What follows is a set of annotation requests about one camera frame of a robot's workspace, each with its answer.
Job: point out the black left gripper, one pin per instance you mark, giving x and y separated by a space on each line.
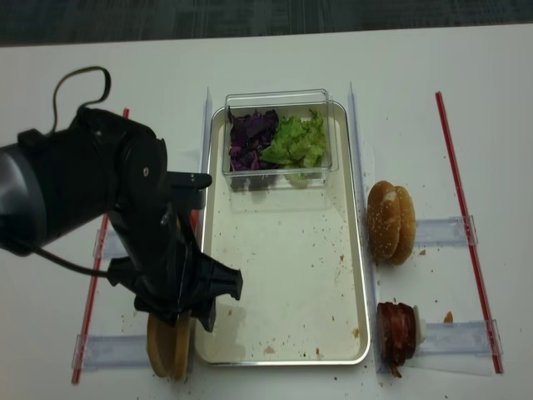
164 266

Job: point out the bun slice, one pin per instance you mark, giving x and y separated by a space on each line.
161 346
182 345

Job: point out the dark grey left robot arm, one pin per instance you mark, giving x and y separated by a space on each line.
106 165

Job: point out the red tomato slices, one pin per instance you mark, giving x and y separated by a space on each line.
193 220

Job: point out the green lettuce leaves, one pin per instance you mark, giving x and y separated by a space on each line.
298 143

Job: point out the cream metal tray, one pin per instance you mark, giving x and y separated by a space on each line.
303 296

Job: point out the clear left rear pusher track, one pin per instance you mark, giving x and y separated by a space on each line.
108 245

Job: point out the clear pusher track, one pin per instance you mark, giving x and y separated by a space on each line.
108 245
456 338
444 232
93 352

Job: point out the clear left front pusher track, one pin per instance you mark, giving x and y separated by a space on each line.
93 352

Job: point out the purple cabbage leaves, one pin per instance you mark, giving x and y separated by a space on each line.
249 136

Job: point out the clear plastic salad box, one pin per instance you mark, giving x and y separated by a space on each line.
286 104

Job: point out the white right front pusher block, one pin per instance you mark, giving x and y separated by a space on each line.
420 327

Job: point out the sesame top bun rear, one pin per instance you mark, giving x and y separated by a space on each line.
407 232

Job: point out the clear right rear pusher track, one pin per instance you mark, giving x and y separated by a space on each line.
444 232

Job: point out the clear right front pusher track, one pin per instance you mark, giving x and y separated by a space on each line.
456 338

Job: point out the left red plastic rail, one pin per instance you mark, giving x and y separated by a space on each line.
82 337

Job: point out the red plastic rail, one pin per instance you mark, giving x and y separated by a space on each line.
493 336
82 337

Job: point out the right red plastic rail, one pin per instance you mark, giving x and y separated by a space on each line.
493 336

